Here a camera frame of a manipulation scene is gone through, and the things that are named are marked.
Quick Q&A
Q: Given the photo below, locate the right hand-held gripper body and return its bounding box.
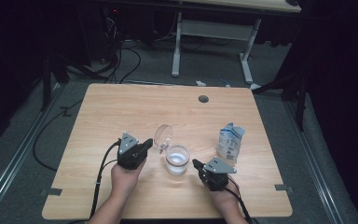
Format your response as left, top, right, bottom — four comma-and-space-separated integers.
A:
199, 156, 238, 192

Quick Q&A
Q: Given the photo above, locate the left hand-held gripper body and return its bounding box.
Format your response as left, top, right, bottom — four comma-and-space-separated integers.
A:
117, 132, 147, 171

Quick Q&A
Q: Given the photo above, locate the clear glass jar with lid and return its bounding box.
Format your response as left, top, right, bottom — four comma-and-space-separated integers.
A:
154, 124, 191, 177

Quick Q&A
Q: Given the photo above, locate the person's left hand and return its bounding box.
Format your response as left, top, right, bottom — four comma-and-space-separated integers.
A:
110, 159, 147, 196

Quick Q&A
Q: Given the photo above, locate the person's right hand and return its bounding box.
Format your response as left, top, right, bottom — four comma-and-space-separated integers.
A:
202, 176, 242, 213

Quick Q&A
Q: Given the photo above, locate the grey tape strip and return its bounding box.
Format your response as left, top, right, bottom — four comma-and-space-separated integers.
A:
274, 184, 295, 192
40, 187, 63, 197

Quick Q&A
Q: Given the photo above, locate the black metal stand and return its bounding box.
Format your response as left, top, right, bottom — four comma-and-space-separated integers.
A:
40, 54, 71, 112
255, 69, 309, 132

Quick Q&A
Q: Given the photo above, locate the white-framed desk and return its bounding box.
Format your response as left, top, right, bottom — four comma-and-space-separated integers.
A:
171, 0, 302, 91

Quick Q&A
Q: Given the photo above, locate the right hand-held gripper cable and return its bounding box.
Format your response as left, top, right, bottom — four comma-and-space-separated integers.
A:
223, 175, 255, 224

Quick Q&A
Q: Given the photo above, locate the hand-held gripper cable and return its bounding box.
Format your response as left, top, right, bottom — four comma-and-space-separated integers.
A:
88, 139, 121, 220
223, 175, 255, 224

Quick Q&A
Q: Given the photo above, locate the left hand-held gripper cable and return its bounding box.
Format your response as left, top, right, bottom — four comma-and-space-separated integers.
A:
88, 139, 121, 220

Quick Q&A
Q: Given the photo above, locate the thin curved black cable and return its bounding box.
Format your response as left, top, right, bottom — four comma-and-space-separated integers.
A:
118, 46, 143, 84

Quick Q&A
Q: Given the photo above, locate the bundle of black cables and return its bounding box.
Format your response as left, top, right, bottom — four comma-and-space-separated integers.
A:
101, 17, 123, 84

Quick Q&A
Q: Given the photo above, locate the long black floor cable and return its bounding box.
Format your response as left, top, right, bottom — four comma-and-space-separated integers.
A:
32, 98, 86, 173

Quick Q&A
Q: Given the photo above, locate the metal floor rail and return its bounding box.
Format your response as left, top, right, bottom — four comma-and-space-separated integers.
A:
0, 83, 65, 218
283, 99, 345, 224

